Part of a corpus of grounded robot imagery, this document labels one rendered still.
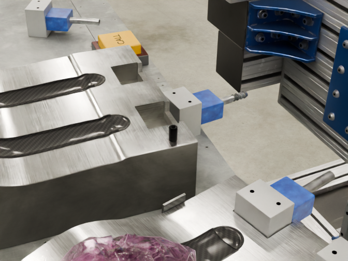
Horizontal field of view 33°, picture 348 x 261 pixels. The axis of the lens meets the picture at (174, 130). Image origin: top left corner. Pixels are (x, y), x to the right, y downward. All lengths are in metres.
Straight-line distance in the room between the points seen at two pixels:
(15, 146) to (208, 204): 0.23
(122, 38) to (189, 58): 1.73
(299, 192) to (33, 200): 0.29
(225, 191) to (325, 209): 1.00
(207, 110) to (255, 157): 1.31
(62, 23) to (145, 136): 0.47
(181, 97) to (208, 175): 0.12
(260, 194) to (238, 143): 1.57
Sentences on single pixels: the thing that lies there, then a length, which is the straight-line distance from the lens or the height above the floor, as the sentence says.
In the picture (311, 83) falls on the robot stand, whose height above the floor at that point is 0.77.
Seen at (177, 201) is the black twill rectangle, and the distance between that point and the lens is 0.63.
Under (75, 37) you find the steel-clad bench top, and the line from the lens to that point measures 1.11.
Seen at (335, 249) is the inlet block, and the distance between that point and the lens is 0.57.
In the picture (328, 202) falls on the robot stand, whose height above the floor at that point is 0.21.
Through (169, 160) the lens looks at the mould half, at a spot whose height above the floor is 0.87.
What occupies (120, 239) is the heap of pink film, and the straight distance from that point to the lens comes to 0.54.
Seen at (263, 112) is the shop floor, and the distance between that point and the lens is 2.37.
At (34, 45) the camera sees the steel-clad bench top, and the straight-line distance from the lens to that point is 1.09.
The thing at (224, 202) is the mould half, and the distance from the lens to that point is 0.64.
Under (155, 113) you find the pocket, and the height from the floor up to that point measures 0.87.
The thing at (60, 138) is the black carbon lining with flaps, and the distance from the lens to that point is 0.70.
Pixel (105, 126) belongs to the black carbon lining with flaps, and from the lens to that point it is 0.70.
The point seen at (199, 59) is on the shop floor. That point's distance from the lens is 2.73.
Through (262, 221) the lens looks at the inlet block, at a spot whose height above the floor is 0.87.
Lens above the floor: 1.28
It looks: 35 degrees down
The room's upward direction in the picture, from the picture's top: 1 degrees clockwise
